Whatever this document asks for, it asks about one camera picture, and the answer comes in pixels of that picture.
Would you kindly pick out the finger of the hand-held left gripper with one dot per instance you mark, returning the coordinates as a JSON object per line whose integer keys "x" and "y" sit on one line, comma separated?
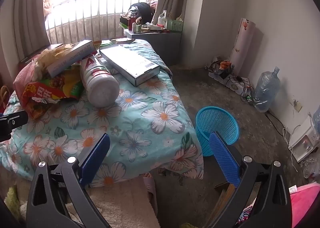
{"x": 15, "y": 120}

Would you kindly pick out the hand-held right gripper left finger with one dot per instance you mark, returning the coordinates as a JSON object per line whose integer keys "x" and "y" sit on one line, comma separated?
{"x": 96, "y": 157}

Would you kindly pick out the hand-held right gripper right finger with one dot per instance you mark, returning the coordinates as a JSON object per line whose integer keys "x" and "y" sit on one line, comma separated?
{"x": 223, "y": 157}

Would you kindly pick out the blue plastic wastebasket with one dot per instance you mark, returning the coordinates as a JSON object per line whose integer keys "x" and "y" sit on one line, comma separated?
{"x": 216, "y": 120}

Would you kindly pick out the white bottle with red label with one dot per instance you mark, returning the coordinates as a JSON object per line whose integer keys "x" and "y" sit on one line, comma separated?
{"x": 101, "y": 85}

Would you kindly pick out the long blue and white box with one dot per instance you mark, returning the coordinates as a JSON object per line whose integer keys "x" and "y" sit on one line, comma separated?
{"x": 71, "y": 56}

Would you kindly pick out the paper gift bag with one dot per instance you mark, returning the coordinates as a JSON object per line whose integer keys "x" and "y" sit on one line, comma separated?
{"x": 3, "y": 100}

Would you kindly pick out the red and yellow snack bag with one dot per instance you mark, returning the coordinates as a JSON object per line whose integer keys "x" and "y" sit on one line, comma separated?
{"x": 42, "y": 92}

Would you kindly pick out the pink plastic bag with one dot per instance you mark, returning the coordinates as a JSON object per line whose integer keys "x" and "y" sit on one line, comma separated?
{"x": 22, "y": 80}

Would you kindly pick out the brown wooden stool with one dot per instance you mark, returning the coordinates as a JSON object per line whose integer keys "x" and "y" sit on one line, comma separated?
{"x": 226, "y": 200}

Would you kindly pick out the floral teal blanket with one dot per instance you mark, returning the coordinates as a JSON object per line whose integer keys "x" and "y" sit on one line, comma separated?
{"x": 140, "y": 117}

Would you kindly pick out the pink slipper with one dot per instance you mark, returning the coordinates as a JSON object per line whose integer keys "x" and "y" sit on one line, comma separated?
{"x": 150, "y": 190}

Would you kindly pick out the pale yellow crumpled wrapper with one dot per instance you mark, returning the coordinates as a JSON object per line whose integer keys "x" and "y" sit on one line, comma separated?
{"x": 50, "y": 57}

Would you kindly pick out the empty clear water jug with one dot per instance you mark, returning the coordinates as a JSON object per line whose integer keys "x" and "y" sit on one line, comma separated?
{"x": 266, "y": 90}

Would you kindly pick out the white water dispenser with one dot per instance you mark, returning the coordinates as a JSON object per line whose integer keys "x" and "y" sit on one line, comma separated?
{"x": 303, "y": 140}

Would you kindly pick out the clear plastic bag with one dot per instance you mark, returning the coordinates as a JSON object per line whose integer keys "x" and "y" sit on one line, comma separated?
{"x": 311, "y": 169}

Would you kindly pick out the black and orange snack bag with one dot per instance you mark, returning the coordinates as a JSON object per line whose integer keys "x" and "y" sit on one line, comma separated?
{"x": 220, "y": 67}

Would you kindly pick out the pink cushion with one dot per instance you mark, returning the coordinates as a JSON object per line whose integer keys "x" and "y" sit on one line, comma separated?
{"x": 306, "y": 205}

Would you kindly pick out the blue water jug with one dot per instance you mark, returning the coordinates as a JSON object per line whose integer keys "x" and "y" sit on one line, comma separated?
{"x": 317, "y": 120}

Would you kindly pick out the grey curtain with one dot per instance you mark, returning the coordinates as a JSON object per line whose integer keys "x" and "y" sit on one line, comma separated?
{"x": 22, "y": 17}

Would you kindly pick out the grey cabinet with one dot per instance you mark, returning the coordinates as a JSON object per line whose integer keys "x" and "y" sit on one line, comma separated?
{"x": 160, "y": 47}

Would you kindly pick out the metal window railing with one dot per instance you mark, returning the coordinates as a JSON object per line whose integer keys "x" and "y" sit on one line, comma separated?
{"x": 100, "y": 15}

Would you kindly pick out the small white bottle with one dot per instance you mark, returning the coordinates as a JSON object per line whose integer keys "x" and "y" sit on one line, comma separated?
{"x": 134, "y": 27}

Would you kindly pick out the green plastic basket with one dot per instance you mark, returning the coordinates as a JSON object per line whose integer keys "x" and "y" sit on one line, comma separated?
{"x": 175, "y": 26}

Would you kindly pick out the red thermos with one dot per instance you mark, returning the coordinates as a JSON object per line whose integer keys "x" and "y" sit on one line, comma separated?
{"x": 131, "y": 21}

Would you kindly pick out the white plastic jug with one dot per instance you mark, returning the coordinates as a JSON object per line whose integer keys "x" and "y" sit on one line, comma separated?
{"x": 162, "y": 20}

